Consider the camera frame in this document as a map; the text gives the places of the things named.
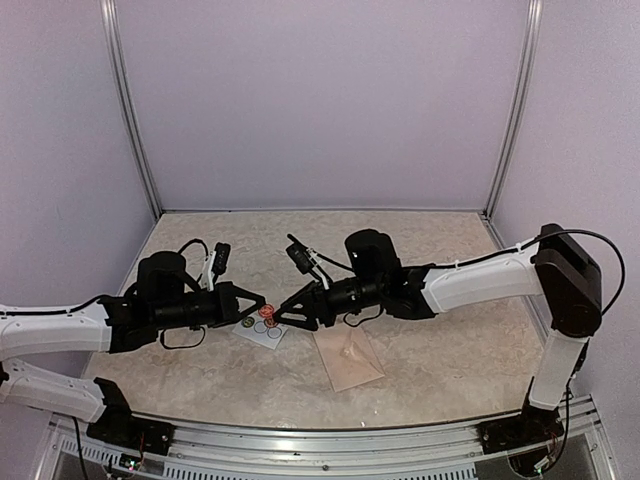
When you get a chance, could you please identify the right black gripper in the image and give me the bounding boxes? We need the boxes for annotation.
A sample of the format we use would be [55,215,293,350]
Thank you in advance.
[271,277,384,332]

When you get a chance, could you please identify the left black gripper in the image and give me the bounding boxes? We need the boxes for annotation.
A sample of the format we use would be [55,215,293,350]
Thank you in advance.
[152,281,265,331]

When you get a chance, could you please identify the red round seal sticker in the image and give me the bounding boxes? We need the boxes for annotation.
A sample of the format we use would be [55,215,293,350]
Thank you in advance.
[258,305,274,318]

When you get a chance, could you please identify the white sticker sheet with seals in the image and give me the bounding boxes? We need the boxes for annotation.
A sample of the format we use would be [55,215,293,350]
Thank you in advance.
[232,315,288,350]

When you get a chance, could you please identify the cream envelope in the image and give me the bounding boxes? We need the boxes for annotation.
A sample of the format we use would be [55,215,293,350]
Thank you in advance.
[313,324,385,392]

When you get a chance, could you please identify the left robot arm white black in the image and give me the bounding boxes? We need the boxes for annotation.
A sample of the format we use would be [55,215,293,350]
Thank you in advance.
[1,251,266,445]

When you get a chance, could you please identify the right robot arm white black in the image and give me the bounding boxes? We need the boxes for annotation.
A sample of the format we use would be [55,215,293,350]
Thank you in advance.
[273,224,610,444]

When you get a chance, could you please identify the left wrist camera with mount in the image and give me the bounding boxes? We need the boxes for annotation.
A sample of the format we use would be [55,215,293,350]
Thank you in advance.
[199,242,231,291]

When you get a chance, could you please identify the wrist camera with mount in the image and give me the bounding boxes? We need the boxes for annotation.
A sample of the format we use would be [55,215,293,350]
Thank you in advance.
[199,242,231,291]
[285,234,333,290]

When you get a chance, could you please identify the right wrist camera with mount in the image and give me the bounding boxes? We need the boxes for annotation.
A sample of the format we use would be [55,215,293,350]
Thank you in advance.
[285,234,333,290]

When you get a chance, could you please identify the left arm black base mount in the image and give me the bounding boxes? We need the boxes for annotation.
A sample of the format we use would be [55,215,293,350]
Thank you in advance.
[86,377,175,456]

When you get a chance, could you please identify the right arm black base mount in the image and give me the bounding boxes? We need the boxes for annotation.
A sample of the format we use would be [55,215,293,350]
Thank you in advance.
[477,398,565,454]

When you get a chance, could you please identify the front aluminium rail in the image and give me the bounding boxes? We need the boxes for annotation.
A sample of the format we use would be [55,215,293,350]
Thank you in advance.
[47,414,609,480]

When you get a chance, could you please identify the left aluminium frame post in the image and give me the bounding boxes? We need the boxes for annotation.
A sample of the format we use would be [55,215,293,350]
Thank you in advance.
[99,0,164,222]

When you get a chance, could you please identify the aluminium frame post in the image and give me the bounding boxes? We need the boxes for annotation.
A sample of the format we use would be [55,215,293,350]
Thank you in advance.
[483,0,544,223]
[99,0,164,222]

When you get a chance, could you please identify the right aluminium frame post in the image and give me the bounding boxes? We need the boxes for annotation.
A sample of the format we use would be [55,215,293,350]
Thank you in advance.
[483,0,544,223]

